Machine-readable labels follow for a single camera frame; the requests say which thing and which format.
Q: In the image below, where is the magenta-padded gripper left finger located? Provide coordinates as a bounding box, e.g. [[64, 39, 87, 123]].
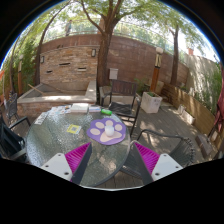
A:
[[39, 142, 94, 186]]

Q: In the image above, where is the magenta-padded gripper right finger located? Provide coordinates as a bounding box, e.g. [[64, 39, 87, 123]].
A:
[[132, 141, 184, 186]]

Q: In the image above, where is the black mesh metal chair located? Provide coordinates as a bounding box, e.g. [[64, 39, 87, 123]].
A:
[[2, 92, 20, 127]]

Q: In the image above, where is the person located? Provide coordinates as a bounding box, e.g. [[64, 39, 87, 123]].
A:
[[64, 19, 73, 37]]

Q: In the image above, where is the large forked tree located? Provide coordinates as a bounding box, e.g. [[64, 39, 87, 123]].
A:
[[78, 0, 141, 88]]

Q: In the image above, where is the leaning thin tree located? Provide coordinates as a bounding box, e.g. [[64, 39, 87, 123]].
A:
[[33, 9, 64, 87]]

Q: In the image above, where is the slim dark tree trunk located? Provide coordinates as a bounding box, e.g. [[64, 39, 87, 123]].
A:
[[168, 24, 181, 86]]

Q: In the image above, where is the grey wall utility box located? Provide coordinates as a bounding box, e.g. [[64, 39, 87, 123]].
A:
[[109, 68, 119, 80]]

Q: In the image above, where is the yellow code card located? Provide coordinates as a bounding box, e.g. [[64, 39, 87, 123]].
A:
[[66, 123, 82, 135]]

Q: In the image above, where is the white patterned leaflet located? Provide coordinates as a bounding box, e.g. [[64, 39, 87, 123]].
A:
[[34, 111, 49, 126]]

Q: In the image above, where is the thick white book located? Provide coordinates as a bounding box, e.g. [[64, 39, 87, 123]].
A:
[[69, 102, 90, 114]]

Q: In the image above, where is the purple paw-print mouse pad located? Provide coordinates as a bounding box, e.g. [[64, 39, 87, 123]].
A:
[[86, 117, 127, 146]]

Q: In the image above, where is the white and blue book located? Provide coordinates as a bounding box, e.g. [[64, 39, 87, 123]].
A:
[[88, 105, 102, 113]]

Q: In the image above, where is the black metal armchair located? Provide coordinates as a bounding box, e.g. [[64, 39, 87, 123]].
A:
[[0, 114, 33, 164]]

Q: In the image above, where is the stone raised garden bed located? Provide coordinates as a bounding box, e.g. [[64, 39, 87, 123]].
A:
[[16, 79, 98, 119]]

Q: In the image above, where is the stone bench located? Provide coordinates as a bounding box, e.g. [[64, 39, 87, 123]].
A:
[[98, 85, 141, 105]]

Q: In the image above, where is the white long planter box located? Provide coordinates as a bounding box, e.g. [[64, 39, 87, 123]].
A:
[[177, 104, 197, 125]]

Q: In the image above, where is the wooden slat fence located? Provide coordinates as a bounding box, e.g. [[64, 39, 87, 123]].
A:
[[161, 83, 218, 141]]

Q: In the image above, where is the green wipes packet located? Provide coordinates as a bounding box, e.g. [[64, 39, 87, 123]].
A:
[[100, 108, 113, 116]]

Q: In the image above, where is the wooden stick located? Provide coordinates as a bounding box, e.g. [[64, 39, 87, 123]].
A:
[[27, 83, 45, 95]]

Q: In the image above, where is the white square planter box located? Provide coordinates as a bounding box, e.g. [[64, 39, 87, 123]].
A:
[[140, 91, 163, 114]]

